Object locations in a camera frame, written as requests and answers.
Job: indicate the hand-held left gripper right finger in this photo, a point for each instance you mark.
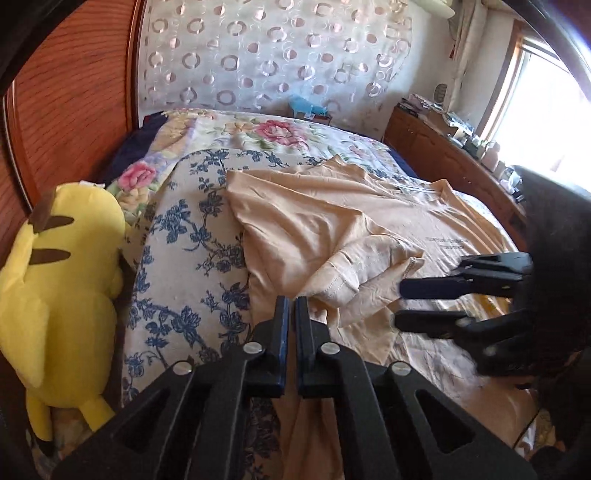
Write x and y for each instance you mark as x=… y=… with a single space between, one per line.
x=303 y=344

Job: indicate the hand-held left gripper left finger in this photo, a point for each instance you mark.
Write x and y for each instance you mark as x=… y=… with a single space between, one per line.
x=280 y=344

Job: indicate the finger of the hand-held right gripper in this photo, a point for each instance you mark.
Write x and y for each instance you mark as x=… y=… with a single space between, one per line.
x=425 y=321
x=429 y=287

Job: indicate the beige t-shirt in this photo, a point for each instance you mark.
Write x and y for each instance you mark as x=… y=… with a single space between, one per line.
x=323 y=240

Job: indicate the blue floral white blanket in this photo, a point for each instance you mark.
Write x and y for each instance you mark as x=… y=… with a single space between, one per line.
x=194 y=258

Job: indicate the wooden side cabinet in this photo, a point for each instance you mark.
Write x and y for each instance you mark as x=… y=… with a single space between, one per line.
x=452 y=161

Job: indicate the clutter on cabinet top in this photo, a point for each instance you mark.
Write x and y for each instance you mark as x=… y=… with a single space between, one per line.
x=457 y=124

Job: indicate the window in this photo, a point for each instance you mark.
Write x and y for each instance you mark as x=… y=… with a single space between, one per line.
x=540 y=97

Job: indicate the pink flower quilt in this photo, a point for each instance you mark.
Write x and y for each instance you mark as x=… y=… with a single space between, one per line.
x=277 y=134

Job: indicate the blue tissue box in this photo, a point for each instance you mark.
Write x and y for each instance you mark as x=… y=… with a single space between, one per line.
x=308 y=110

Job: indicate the yellow plush toy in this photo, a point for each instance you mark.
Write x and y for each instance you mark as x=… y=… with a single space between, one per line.
x=60 y=295

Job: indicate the navy bed sheet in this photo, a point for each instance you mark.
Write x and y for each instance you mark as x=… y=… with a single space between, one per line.
x=127 y=147

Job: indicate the white curtain with circles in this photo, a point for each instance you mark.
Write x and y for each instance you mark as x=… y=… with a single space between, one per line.
x=272 y=55

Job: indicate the wooden headboard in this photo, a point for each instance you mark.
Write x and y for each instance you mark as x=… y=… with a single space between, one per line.
x=69 y=97

